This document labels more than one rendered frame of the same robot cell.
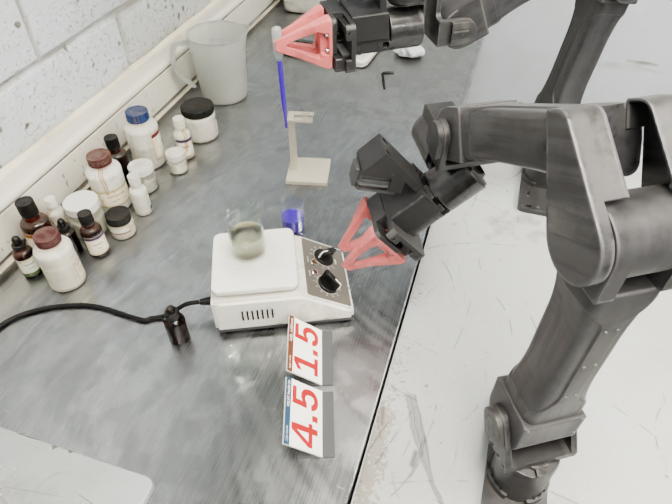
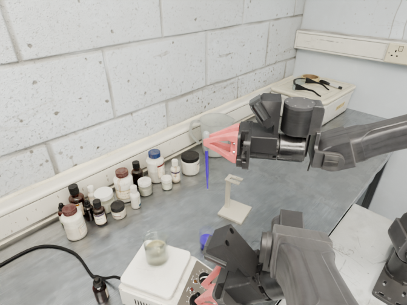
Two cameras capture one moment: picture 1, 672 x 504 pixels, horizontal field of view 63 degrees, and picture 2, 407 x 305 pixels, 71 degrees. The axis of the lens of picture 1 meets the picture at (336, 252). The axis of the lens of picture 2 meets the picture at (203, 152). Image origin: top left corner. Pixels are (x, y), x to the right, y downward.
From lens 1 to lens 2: 29 cm
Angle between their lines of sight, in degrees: 24
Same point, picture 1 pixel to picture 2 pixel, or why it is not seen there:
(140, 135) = (151, 164)
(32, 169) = (89, 169)
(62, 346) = (47, 274)
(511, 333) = not seen: outside the picture
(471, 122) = (279, 252)
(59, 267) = (69, 227)
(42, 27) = (120, 103)
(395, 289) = not seen: outside the picture
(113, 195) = (123, 193)
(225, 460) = not seen: outside the picture
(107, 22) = (160, 105)
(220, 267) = (135, 264)
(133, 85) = (163, 137)
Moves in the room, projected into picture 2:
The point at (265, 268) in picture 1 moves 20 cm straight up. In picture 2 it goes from (158, 276) to (149, 205)
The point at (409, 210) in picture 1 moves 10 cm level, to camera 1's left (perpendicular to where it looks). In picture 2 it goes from (238, 288) to (180, 263)
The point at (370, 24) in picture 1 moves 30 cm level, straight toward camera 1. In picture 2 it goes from (263, 143) to (174, 255)
